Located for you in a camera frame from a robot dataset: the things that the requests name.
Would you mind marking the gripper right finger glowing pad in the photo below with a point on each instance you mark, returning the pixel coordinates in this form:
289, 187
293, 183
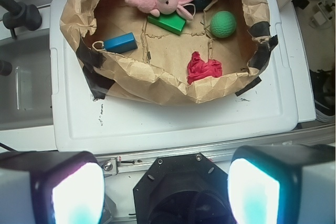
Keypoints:
282, 184

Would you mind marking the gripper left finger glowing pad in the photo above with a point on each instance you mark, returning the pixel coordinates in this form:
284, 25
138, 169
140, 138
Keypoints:
51, 187

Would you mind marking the red paper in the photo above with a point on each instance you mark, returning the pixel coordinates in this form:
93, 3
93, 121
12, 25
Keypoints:
199, 69

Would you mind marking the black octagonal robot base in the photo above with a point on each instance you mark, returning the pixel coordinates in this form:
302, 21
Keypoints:
183, 189

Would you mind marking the white plastic bin lid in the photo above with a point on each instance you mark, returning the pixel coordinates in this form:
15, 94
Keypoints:
116, 125

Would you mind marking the grey plastic tub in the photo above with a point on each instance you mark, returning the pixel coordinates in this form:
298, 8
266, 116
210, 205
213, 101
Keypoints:
26, 91

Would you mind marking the black sneaker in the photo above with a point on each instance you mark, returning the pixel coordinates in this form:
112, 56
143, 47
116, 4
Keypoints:
323, 86

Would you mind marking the green dimpled ball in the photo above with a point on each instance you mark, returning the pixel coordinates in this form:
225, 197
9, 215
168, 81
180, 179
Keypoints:
223, 24

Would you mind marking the blue rectangular block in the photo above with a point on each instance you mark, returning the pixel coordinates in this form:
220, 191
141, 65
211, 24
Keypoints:
121, 44

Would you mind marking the white power strip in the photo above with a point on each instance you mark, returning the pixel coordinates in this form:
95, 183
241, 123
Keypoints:
322, 13

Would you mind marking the black clamp stand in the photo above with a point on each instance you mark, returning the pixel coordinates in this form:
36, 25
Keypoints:
20, 15

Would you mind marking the brown paper bag tray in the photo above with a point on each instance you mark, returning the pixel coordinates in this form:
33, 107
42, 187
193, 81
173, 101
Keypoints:
156, 71

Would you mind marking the green rectangular block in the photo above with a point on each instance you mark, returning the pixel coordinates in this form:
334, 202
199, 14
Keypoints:
171, 22

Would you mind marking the dark teal object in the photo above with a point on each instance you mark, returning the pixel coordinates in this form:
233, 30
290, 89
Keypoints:
200, 5

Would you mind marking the aluminium rail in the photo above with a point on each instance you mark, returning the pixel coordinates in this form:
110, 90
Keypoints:
113, 164

